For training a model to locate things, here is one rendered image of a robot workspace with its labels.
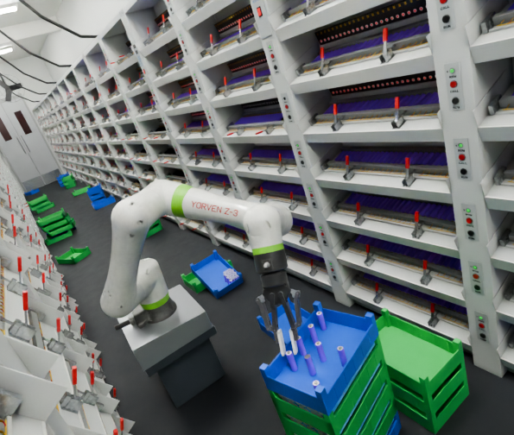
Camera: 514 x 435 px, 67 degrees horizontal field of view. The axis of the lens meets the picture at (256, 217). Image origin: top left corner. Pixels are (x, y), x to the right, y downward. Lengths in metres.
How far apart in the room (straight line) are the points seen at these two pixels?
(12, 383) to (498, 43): 1.12
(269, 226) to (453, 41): 0.65
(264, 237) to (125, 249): 0.49
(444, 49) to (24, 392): 1.11
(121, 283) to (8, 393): 0.88
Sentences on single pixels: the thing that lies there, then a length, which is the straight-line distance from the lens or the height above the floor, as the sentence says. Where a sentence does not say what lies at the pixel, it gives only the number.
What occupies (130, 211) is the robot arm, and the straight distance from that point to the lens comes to 1.24.
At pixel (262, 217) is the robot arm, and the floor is 0.83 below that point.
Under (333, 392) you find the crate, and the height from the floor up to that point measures 0.44.
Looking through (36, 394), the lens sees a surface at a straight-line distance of 0.63.
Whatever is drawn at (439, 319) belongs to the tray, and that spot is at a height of 0.11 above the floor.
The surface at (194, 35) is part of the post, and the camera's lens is 2.21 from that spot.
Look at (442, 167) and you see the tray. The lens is 1.36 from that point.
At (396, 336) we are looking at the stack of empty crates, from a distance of 1.57.
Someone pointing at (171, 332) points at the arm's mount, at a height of 0.36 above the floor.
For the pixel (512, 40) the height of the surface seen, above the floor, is 1.08.
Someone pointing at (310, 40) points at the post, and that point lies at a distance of 1.69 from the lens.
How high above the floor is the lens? 1.23
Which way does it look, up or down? 22 degrees down
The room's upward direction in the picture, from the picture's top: 19 degrees counter-clockwise
